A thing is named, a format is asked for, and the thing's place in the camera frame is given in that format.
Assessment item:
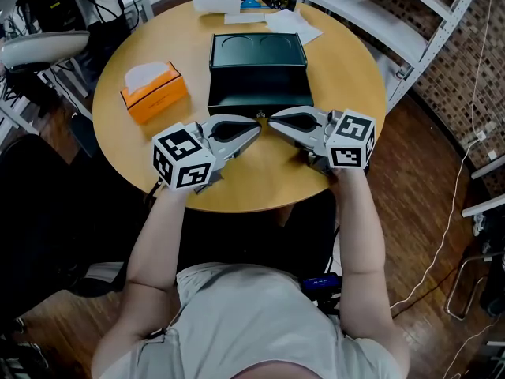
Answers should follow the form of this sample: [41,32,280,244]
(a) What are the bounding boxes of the person's grey shirt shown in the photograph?
[90,261,404,379]

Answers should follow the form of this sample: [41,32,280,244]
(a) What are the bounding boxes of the blue and black device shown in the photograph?
[301,272,342,293]

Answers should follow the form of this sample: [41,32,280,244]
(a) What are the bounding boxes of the black metal drawer case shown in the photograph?
[206,32,316,119]

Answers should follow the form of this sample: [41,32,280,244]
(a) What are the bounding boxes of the person's right forearm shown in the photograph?
[328,167,391,291]

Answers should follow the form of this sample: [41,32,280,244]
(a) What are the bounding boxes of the white paper sheet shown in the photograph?
[223,11,267,26]
[264,8,324,47]

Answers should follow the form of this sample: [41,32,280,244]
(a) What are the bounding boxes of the white metal shelf rack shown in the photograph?
[295,0,487,114]

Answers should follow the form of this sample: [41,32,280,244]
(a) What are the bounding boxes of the white square stool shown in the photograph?
[119,0,155,24]

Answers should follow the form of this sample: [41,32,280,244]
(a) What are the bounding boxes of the white tissues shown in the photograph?
[123,61,170,94]

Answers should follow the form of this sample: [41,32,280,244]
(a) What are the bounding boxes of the white curved chair seat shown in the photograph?
[0,30,92,71]

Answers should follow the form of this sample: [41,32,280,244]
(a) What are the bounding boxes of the black office chair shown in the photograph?
[0,132,148,320]

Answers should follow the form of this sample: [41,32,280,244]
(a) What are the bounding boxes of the metal chair leg frame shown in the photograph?
[443,250,505,322]

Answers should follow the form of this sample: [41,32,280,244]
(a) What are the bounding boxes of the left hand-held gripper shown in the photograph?
[151,114,263,195]

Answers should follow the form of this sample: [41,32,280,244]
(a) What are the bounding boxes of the orange tissue box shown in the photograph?
[119,61,190,126]

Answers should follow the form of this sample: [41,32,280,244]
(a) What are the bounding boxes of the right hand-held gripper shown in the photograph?
[267,105,377,178]

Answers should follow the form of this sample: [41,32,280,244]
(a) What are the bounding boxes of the white cable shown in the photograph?
[389,0,495,311]

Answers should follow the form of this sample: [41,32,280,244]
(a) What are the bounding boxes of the person's left forearm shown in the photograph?
[125,179,191,292]

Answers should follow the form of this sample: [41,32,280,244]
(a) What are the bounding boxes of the white shelf board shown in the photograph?
[460,193,505,219]

